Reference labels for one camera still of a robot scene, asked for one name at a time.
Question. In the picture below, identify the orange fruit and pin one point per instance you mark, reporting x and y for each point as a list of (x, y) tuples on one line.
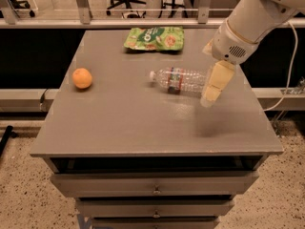
[(82, 78)]

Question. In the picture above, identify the green snack bag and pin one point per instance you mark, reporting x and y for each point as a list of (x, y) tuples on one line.
[(158, 39)]

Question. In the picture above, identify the grey drawer cabinet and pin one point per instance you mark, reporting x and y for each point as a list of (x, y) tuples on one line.
[(125, 124)]

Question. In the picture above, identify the black pole on floor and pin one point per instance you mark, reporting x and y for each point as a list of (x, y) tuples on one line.
[(5, 137)]

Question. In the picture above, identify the top grey drawer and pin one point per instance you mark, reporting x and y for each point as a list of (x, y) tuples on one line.
[(154, 185)]

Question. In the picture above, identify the grey drawer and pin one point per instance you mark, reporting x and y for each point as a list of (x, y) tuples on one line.
[(162, 223), (154, 185), (154, 208)]

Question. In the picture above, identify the metal railing frame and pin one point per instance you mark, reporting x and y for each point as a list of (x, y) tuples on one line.
[(91, 14)]

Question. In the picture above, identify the black office chair left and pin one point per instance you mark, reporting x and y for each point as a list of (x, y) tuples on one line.
[(22, 4)]

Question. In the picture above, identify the middle grey drawer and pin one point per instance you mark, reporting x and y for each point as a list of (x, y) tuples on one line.
[(154, 208)]

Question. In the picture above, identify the clear plastic water bottle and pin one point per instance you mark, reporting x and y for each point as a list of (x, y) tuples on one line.
[(176, 80)]

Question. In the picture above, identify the bottom grey drawer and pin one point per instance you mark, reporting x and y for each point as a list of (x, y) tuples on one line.
[(162, 223)]

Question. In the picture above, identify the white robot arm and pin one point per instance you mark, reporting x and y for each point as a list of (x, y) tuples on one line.
[(264, 15)]

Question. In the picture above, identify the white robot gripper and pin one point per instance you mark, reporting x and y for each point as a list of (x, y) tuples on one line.
[(229, 46)]

